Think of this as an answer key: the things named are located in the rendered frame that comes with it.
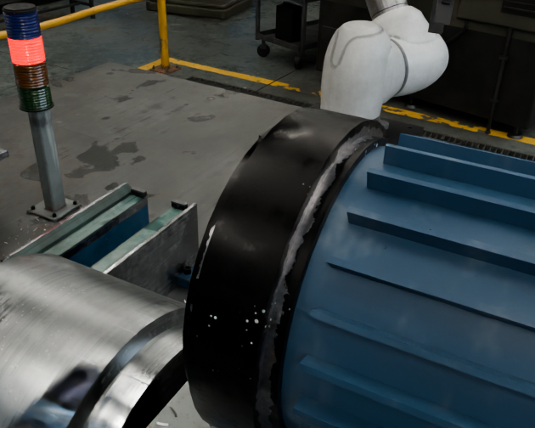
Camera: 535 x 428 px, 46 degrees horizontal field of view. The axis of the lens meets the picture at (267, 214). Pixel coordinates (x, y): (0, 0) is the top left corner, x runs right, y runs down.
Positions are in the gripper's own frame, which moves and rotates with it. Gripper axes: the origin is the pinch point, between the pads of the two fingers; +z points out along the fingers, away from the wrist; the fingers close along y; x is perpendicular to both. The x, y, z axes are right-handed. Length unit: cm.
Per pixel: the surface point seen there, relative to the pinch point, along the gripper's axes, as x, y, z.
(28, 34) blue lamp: 72, -28, 15
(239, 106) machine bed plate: 49, 50, 23
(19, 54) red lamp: 74, -28, 19
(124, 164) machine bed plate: 66, 9, 41
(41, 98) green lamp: 71, -23, 26
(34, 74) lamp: 72, -26, 22
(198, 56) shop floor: 154, 356, -5
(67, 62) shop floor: 244, 319, 15
